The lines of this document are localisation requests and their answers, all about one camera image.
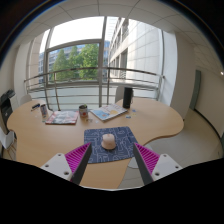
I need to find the white plastic chair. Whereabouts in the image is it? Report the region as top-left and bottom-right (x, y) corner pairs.
(0, 126), (17, 151)

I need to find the black printer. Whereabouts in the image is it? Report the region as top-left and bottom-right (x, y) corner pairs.
(0, 89), (19, 126)

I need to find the beige computer mouse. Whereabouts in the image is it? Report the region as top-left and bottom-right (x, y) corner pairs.
(100, 133), (117, 151)

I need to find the white chair with tall backrest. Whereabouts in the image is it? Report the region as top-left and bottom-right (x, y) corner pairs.
(114, 85), (134, 104)

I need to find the light blue book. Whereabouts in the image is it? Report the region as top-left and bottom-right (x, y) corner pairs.
(89, 103), (129, 122)

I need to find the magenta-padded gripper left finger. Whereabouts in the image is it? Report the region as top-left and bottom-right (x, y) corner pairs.
(40, 142), (93, 186)

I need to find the red and grey magazine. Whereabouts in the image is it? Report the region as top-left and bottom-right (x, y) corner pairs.
(45, 110), (80, 126)

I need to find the blue patterned mouse pad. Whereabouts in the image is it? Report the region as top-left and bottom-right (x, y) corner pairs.
(83, 126), (139, 164)

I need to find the white chair with low backrest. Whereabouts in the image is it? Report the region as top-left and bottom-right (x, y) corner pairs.
(19, 94), (33, 106)

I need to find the white and blue can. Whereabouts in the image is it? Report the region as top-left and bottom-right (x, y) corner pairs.
(39, 103), (49, 118)

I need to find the black cylindrical speaker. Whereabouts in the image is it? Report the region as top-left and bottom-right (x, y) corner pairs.
(122, 86), (134, 110)

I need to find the grey door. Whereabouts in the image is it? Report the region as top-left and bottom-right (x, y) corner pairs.
(189, 69), (202, 111)

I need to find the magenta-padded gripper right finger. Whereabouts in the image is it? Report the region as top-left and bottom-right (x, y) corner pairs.
(132, 142), (184, 186)

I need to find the metal window railing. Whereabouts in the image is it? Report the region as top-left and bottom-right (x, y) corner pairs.
(23, 67), (165, 111)

